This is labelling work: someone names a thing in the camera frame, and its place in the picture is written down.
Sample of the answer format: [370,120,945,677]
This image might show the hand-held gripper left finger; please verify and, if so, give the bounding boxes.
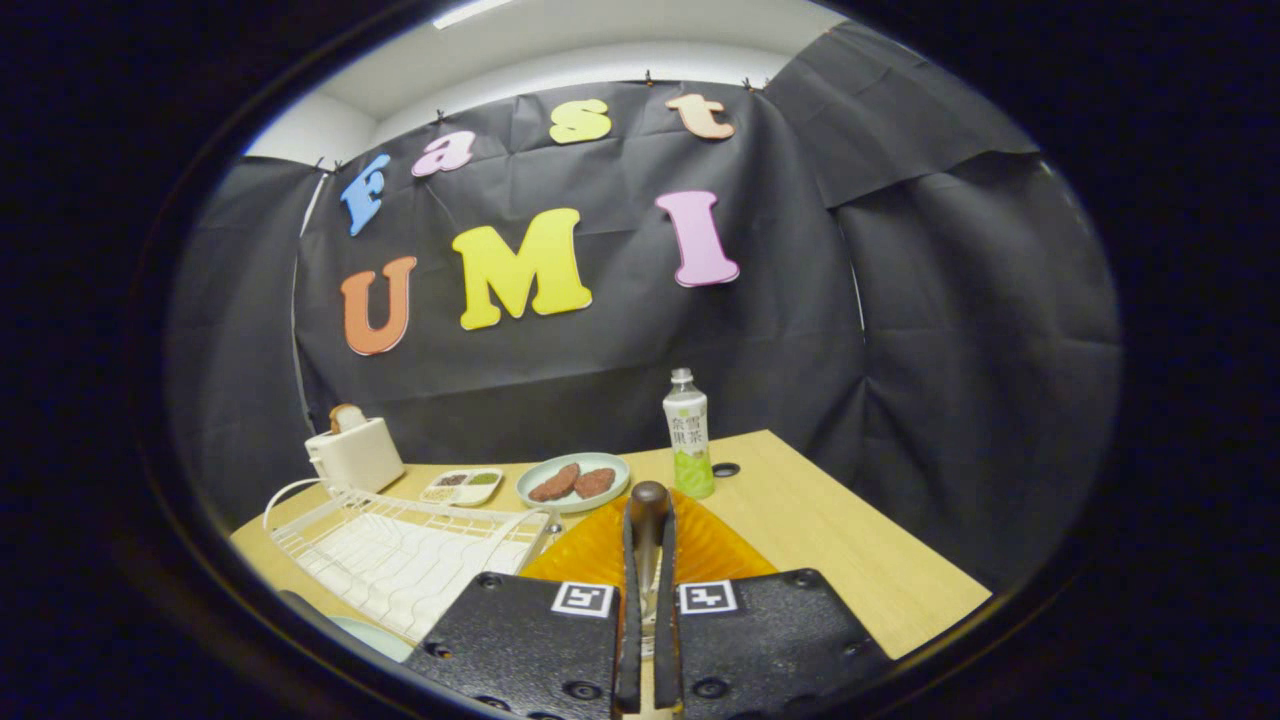
[403,492,646,720]

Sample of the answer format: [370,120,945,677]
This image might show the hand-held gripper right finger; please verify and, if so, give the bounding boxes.
[655,490,893,716]

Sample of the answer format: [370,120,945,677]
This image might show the pale green plate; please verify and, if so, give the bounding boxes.
[325,615,416,663]

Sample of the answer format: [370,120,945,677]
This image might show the white wire dish rack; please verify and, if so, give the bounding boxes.
[263,478,561,643]

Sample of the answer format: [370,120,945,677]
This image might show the brown-handled spoon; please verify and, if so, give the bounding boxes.
[630,481,669,651]

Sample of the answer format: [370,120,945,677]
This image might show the white divided seed dish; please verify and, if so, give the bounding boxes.
[420,468,504,507]

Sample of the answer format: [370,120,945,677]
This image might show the pale green patty dish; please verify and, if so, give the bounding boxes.
[516,452,632,515]

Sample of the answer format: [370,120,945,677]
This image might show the green tea bottle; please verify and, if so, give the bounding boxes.
[662,368,717,500]

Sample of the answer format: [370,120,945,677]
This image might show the white toaster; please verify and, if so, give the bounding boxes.
[305,416,406,493]

